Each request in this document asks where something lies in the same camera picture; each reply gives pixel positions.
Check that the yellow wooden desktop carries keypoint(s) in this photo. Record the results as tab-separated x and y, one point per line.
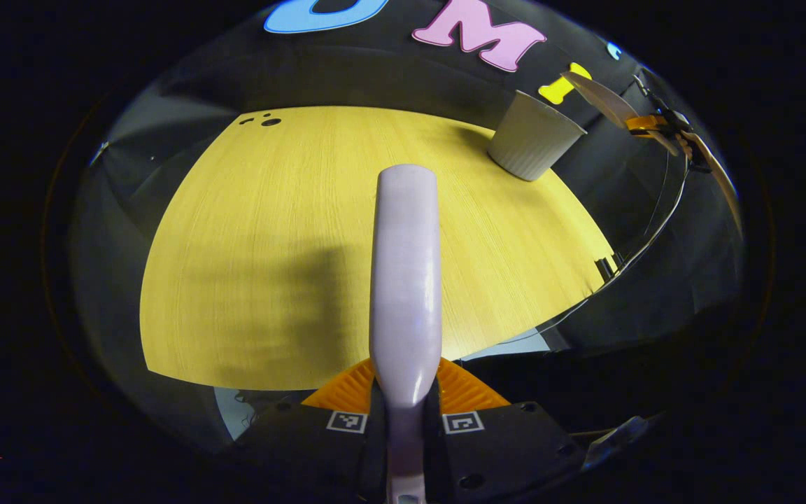
270	245

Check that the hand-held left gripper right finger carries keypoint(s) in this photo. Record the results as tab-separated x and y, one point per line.
501	448

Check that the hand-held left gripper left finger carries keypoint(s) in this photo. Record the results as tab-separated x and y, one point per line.
305	448

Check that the white ribbed garbage bin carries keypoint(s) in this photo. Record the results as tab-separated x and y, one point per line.
532	140

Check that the black desk edge bracket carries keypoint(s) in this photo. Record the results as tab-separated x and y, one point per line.
606	269

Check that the black backdrop cloth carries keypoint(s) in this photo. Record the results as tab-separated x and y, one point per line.
375	77

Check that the small light purple broom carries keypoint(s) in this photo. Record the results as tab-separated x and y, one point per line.
406	280

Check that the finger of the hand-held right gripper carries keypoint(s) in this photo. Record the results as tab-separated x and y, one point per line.
644	124

